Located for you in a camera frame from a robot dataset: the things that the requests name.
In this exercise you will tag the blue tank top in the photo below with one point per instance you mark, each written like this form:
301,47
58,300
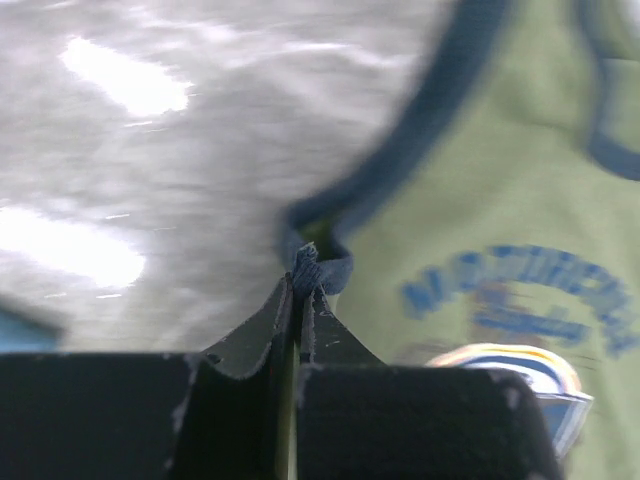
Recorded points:
28,328

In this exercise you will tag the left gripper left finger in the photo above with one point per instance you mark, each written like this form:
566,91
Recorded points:
196,415

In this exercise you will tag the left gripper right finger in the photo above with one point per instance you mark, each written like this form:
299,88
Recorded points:
359,418

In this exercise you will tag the olive green tank top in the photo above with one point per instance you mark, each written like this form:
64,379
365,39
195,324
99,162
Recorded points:
497,225

